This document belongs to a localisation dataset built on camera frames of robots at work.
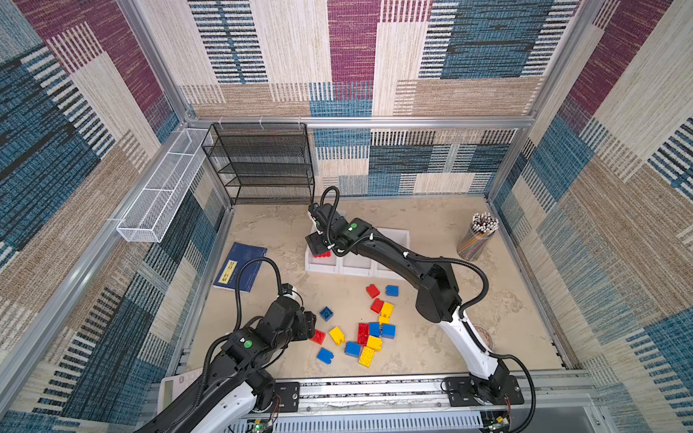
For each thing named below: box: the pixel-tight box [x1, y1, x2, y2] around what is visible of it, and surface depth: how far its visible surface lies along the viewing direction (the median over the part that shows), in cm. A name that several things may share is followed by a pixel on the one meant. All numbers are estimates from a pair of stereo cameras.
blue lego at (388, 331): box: [380, 323, 397, 341], surface depth 86 cm
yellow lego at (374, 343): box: [366, 334, 383, 352], surface depth 82 cm
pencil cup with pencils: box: [456, 211, 500, 263], surface depth 91 cm
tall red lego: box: [357, 322, 370, 347], surface depth 85 cm
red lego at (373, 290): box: [365, 283, 381, 299], surface depth 95 cm
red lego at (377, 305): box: [369, 297, 385, 314], surface depth 91 cm
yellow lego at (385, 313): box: [378, 301, 395, 325], surface depth 88 cm
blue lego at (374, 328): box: [369, 322, 380, 338], surface depth 86 cm
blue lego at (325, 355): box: [315, 347, 335, 366], surface depth 82 cm
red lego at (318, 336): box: [310, 329, 326, 346], surface depth 85 cm
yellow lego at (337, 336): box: [328, 326, 346, 347], surface depth 83 cm
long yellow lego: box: [358, 346, 375, 369], surface depth 80 cm
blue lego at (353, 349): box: [343, 340, 362, 359], surface depth 82 cm
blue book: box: [212, 241, 268, 293], surface depth 101 cm
